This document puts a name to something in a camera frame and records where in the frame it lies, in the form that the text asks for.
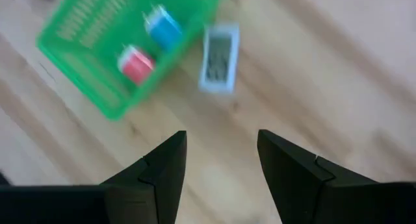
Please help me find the red white USB charger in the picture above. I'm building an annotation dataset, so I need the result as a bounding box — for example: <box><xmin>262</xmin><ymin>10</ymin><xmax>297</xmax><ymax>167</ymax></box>
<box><xmin>116</xmin><ymin>44</ymin><xmax>155</xmax><ymax>86</ymax></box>

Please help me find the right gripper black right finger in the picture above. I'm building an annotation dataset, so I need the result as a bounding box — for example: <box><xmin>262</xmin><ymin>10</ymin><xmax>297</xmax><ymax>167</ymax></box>
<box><xmin>257</xmin><ymin>129</ymin><xmax>380</xmax><ymax>224</ymax></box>

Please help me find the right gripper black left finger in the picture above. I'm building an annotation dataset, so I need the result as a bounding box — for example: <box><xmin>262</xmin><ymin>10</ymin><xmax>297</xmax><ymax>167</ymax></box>
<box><xmin>103</xmin><ymin>130</ymin><xmax>188</xmax><ymax>224</ymax></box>

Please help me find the green plastic basket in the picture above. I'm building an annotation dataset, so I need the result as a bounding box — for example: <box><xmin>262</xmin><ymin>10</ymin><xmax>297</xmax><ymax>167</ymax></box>
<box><xmin>35</xmin><ymin>0</ymin><xmax>226</xmax><ymax>121</ymax></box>

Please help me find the blue white USB charger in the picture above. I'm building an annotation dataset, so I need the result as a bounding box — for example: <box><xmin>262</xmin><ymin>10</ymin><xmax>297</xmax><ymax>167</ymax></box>
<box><xmin>142</xmin><ymin>5</ymin><xmax>183</xmax><ymax>51</ymax></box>

